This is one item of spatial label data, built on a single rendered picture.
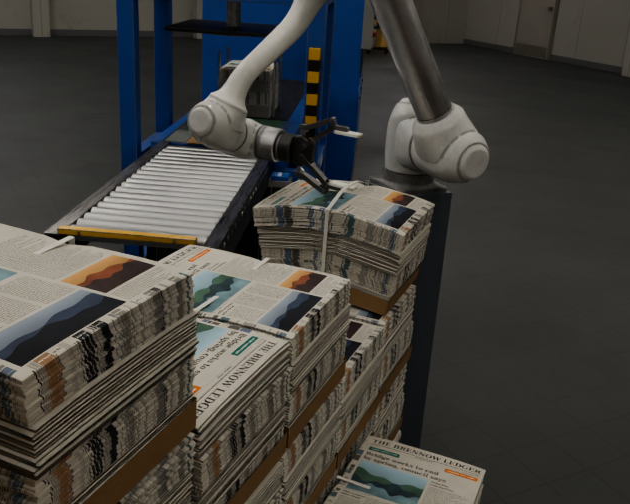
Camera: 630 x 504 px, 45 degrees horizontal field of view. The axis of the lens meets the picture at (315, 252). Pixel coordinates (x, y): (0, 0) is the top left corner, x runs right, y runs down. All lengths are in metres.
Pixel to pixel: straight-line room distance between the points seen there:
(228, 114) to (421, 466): 0.93
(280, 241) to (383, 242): 0.28
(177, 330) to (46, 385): 0.22
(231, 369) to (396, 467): 0.70
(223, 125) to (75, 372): 1.18
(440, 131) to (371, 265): 0.45
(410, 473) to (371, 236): 0.55
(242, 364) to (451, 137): 1.11
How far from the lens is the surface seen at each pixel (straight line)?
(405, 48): 2.01
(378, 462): 1.77
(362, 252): 1.85
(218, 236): 2.45
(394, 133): 2.30
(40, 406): 0.74
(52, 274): 0.91
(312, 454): 1.52
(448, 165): 2.10
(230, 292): 1.41
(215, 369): 1.16
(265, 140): 1.99
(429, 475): 1.76
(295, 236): 1.91
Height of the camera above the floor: 1.64
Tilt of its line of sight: 21 degrees down
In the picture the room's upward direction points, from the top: 4 degrees clockwise
